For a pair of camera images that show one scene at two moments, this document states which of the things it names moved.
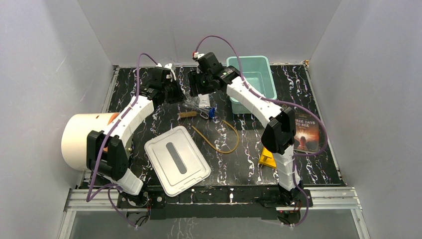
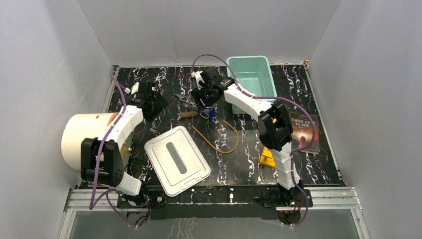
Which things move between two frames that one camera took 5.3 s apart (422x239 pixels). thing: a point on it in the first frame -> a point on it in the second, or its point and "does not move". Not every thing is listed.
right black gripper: x=194 y=77 -> x=197 y=93
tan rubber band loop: x=218 y=150 does not move
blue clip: x=212 y=112 does not move
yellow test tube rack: x=266 y=158 does not move
